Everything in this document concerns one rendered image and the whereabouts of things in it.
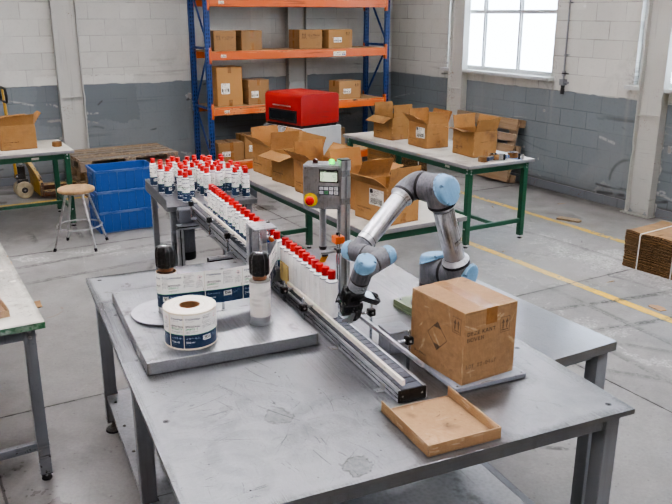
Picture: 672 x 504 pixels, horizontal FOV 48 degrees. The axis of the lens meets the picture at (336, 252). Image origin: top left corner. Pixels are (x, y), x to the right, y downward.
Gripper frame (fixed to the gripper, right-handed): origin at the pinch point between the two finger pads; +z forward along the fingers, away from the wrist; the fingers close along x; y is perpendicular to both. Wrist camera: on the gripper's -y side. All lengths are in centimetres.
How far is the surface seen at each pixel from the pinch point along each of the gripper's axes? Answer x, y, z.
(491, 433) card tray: 75, -9, -34
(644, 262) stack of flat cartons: -130, -370, 173
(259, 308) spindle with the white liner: -19.7, 30.0, 8.9
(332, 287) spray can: -18.0, 0.6, 0.5
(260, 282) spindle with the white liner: -25.2, 29.2, -0.5
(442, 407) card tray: 56, -6, -20
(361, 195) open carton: -166, -100, 95
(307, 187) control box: -60, 0, -17
